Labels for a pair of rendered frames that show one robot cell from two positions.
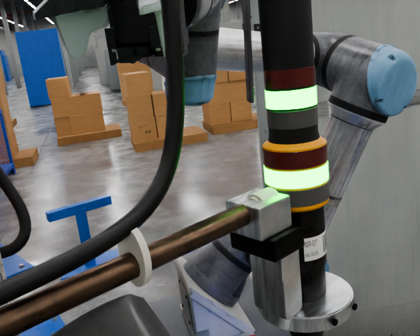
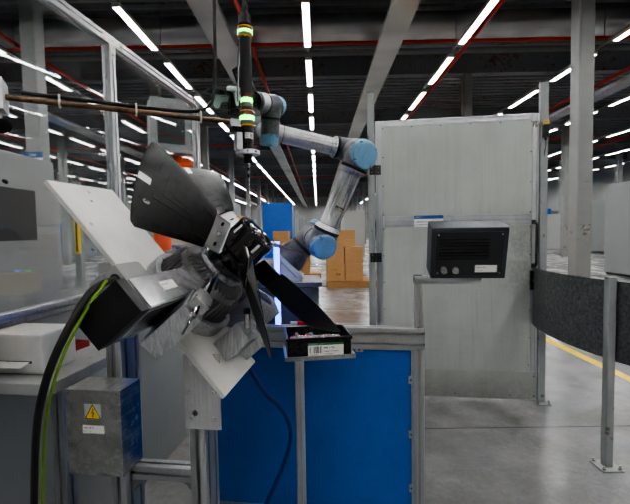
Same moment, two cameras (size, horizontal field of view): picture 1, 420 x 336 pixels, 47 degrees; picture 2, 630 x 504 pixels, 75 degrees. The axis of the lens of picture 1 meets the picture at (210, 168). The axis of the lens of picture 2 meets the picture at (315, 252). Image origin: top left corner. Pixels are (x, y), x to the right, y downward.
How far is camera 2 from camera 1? 1.06 m
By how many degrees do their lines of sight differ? 18
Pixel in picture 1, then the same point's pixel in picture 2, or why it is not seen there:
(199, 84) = (269, 137)
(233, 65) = (297, 143)
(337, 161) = (340, 188)
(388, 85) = (358, 153)
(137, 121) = (331, 265)
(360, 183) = not seen: hidden behind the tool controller
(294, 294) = (239, 143)
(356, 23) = (435, 170)
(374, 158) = not seen: hidden behind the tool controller
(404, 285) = (465, 355)
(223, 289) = (290, 255)
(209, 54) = (273, 126)
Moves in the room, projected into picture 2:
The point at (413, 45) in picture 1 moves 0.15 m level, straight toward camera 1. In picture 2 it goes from (473, 186) to (467, 184)
